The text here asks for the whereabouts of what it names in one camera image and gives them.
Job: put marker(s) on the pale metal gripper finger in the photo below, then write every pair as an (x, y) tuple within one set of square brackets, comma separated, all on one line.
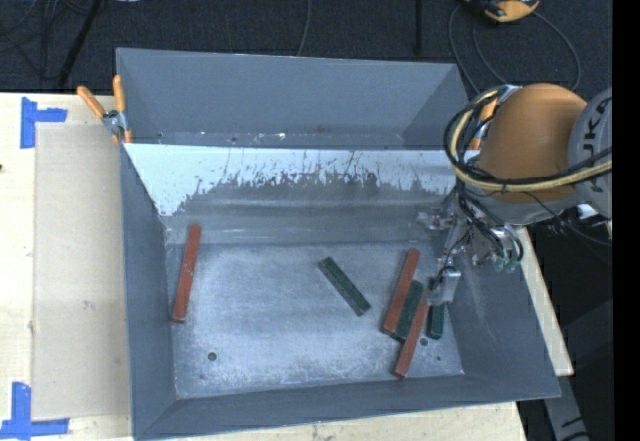
[(431, 220), (446, 285)]

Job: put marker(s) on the dark green flat block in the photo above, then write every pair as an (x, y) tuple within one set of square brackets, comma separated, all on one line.
[(436, 321), (410, 311), (345, 286)]

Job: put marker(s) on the red-brown flat block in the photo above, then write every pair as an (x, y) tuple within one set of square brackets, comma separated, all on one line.
[(411, 346), (186, 274), (402, 289)]

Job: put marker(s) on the grey metal bin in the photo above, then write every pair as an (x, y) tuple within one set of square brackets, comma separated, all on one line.
[(280, 339)]

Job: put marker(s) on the pale wood flat board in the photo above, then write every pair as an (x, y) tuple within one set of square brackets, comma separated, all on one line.
[(75, 254)]

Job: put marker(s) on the black cylinder on white bracket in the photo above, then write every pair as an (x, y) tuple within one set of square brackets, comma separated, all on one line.
[(582, 212)]

